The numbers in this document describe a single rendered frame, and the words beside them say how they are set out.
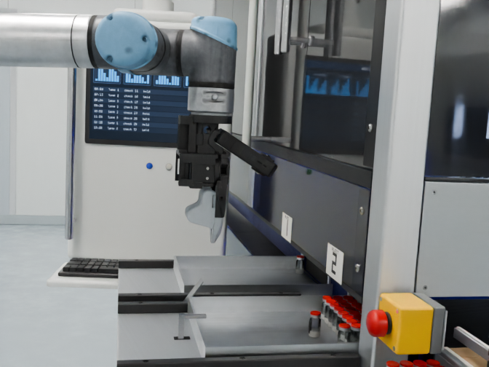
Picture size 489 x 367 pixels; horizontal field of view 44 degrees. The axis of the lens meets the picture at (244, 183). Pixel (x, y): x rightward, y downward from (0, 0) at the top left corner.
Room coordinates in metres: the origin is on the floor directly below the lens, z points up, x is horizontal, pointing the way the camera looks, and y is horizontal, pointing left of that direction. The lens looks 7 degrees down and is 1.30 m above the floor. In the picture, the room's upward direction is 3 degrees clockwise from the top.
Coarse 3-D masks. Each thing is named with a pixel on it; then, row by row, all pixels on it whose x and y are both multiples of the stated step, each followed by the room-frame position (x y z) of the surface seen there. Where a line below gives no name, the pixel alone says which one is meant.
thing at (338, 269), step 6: (330, 246) 1.13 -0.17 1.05; (330, 252) 1.13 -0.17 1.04; (336, 252) 1.10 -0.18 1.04; (342, 252) 1.08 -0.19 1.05; (330, 258) 1.13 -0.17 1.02; (342, 258) 1.07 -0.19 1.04; (330, 264) 1.13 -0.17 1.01; (336, 264) 1.10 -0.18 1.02; (342, 264) 1.07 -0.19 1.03; (330, 270) 1.13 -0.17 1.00; (336, 270) 1.10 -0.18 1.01; (342, 270) 1.07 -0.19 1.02; (330, 276) 1.12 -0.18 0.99; (336, 276) 1.09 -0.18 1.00
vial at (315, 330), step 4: (312, 316) 1.09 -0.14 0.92; (316, 316) 1.08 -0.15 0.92; (320, 316) 1.09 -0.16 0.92; (312, 320) 1.08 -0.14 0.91; (316, 320) 1.08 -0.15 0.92; (320, 320) 1.09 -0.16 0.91; (312, 324) 1.08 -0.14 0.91; (316, 324) 1.08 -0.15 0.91; (320, 324) 1.09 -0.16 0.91; (312, 328) 1.08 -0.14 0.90; (316, 328) 1.08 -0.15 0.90; (312, 332) 1.08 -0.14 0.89; (316, 332) 1.08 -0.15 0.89; (312, 336) 1.08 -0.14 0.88; (316, 336) 1.08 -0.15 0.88
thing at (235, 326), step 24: (192, 312) 1.11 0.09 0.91; (216, 312) 1.19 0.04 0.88; (240, 312) 1.20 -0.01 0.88; (264, 312) 1.21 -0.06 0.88; (288, 312) 1.22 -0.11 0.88; (216, 336) 1.06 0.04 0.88; (240, 336) 1.07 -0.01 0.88; (264, 336) 1.07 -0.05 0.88; (288, 336) 1.08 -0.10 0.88; (336, 336) 1.09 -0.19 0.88
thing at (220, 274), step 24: (192, 264) 1.52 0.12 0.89; (216, 264) 1.54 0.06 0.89; (240, 264) 1.55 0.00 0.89; (264, 264) 1.56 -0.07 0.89; (288, 264) 1.58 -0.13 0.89; (192, 288) 1.27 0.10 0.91; (216, 288) 1.28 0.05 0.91; (240, 288) 1.29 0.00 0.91; (264, 288) 1.30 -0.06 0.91; (288, 288) 1.31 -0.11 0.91; (312, 288) 1.32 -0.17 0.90
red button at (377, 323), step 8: (368, 312) 0.87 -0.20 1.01; (376, 312) 0.85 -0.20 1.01; (384, 312) 0.86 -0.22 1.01; (368, 320) 0.86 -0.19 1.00; (376, 320) 0.84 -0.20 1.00; (384, 320) 0.85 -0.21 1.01; (368, 328) 0.86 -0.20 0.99; (376, 328) 0.84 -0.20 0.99; (384, 328) 0.84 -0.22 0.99; (376, 336) 0.85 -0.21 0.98
